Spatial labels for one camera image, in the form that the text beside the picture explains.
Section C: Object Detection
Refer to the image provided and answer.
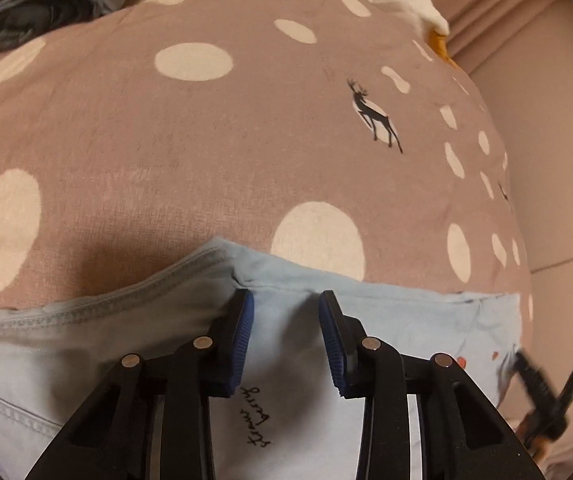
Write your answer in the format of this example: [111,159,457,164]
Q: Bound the light blue strawberry pants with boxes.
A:
[0,240,522,479]

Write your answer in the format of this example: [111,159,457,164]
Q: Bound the pink polka dot duvet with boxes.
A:
[0,0,535,321]

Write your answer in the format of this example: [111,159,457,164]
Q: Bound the pink curtain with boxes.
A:
[411,0,573,76]

